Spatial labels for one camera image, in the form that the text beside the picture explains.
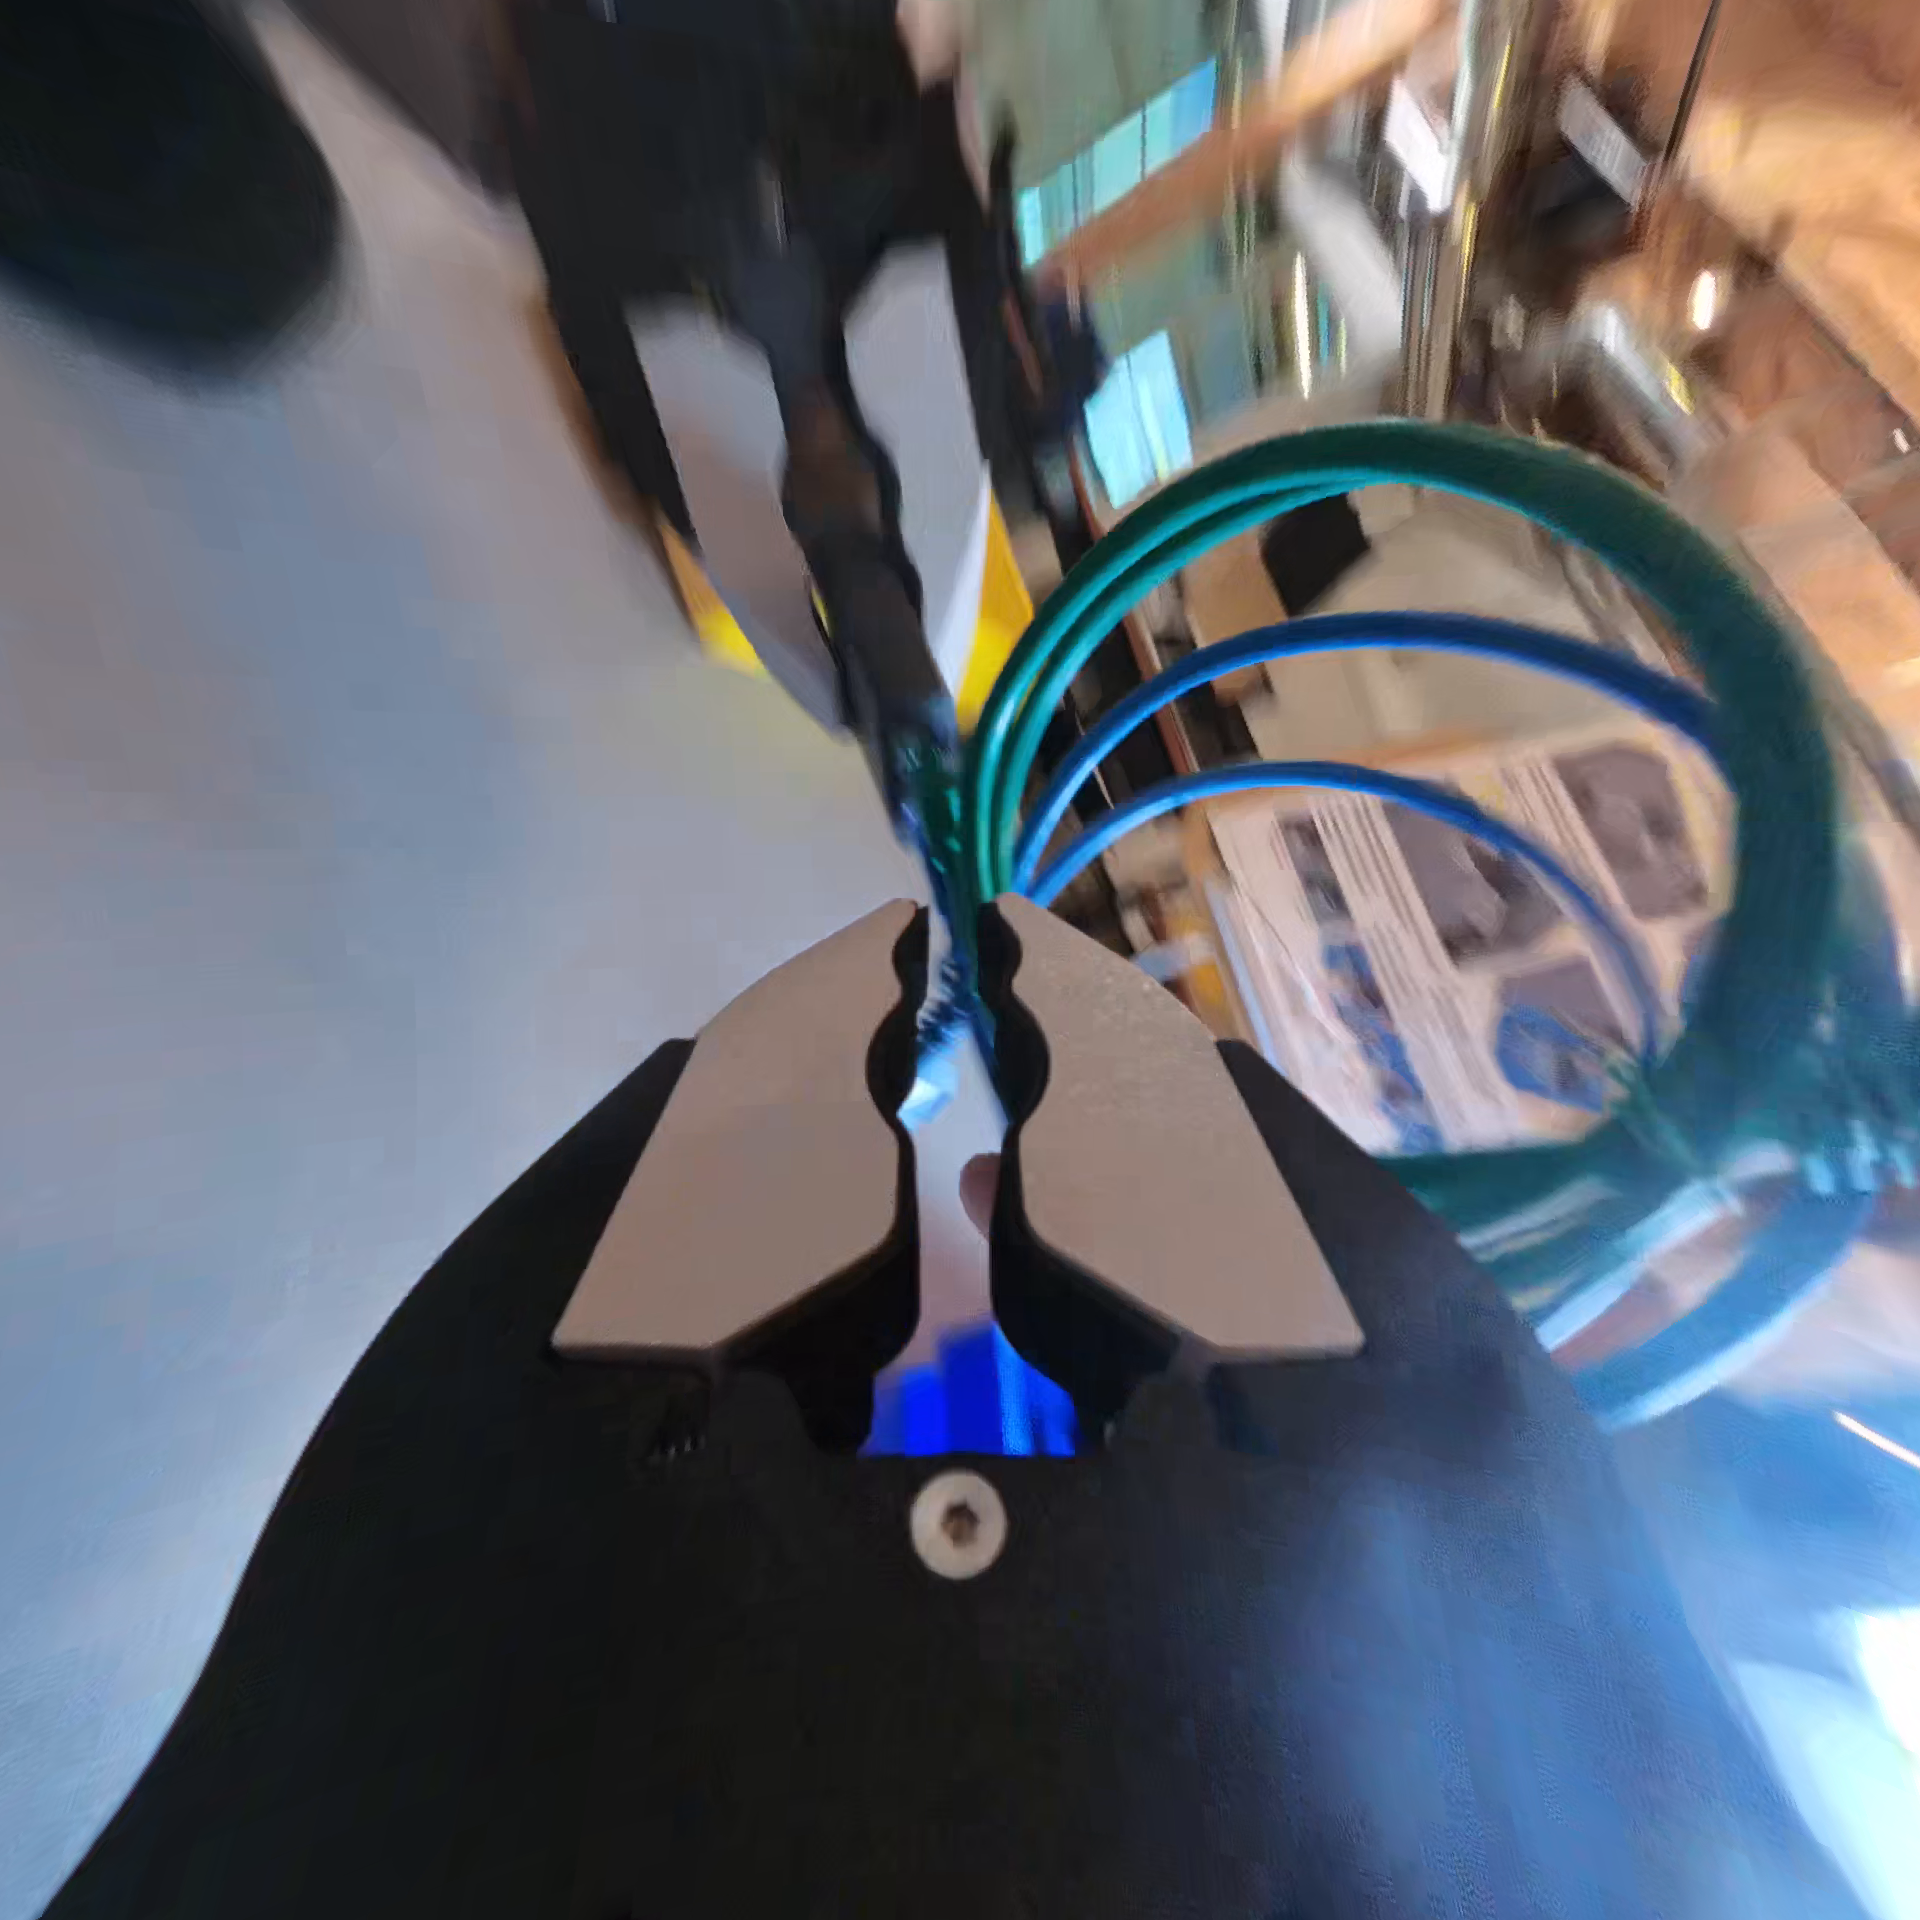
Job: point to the printed paper sheet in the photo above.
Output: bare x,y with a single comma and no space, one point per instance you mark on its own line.
1500,931

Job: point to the black rounded object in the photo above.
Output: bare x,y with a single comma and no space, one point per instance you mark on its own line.
151,166

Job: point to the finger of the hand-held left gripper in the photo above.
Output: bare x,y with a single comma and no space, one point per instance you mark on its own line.
721,436
932,391

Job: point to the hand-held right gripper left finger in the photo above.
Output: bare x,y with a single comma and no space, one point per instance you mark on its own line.
749,1199

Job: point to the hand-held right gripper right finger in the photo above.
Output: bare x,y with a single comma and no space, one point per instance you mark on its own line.
1153,1199

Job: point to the yellow plastic bin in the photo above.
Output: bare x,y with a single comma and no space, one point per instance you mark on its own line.
1002,599

